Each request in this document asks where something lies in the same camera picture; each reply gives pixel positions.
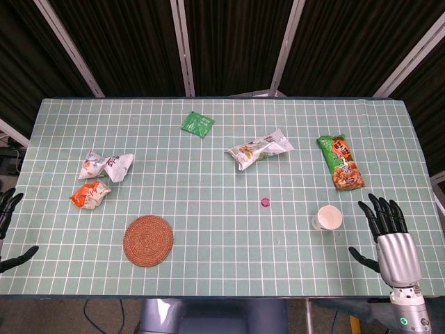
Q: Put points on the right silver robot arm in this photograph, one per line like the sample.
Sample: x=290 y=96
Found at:
x=410 y=313

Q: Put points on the round woven rattan coaster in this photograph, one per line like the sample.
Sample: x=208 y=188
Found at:
x=148 y=240

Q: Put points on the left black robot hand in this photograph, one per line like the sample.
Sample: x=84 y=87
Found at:
x=8 y=208

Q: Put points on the white screen frame post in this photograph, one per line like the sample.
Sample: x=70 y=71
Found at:
x=410 y=59
x=184 y=48
x=288 y=48
x=71 y=48

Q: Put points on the metal table leg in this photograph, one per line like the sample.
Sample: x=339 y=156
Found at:
x=308 y=316

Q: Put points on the small pink round marker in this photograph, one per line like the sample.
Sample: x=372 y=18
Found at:
x=265 y=202

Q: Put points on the small green sachet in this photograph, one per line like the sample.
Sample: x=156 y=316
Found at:
x=197 y=124

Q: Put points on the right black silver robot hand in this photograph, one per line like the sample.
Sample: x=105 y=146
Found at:
x=398 y=254

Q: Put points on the green grid tablecloth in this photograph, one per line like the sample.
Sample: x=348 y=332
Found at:
x=215 y=243

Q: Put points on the green snack bag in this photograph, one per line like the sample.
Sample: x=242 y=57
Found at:
x=342 y=163

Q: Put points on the white green crumpled snack wrapper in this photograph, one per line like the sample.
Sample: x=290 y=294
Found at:
x=253 y=151

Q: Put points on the orange white crumpled snack bag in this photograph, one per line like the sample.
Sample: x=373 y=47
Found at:
x=90 y=195

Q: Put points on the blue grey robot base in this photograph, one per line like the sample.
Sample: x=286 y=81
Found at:
x=212 y=316

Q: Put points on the white paper cup leaf print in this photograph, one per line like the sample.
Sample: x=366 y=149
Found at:
x=328 y=217

